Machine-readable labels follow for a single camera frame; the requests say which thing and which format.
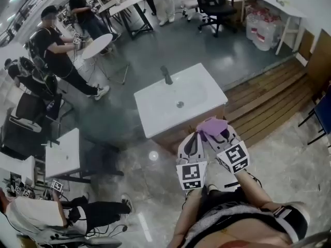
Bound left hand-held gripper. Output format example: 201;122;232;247
175;132;208;191

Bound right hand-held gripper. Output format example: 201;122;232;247
203;124;250;175

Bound purple cloth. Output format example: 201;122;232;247
195;116;229;142

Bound person's left forearm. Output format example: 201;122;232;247
172;189;204;240

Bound person's right forearm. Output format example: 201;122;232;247
235;170;272;211

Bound wooden vanity cabinet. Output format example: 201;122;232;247
149;104;228;154

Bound white ceramic sink basin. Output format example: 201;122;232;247
133;63;228;139

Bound person's legs black trousers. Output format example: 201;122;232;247
200;183;249;211

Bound wooden slatted platform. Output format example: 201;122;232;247
223;57;321;149

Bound person's torso grey mesh top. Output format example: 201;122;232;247
178;201;311;248

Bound black faucet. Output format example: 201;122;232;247
160;65;174;85

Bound blue chair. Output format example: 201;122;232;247
298;80;331;146

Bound pack of water bottles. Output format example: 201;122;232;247
245;5;284;52

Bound grey office chair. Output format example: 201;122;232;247
15;226;123;248

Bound brown wooden wardrobe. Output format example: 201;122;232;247
294;28;331;90

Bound round white table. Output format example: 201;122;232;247
82;33;130;85

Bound white desk black legs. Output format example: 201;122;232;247
98;0;154;40

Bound black mesh office chair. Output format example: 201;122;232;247
1;91;65;161

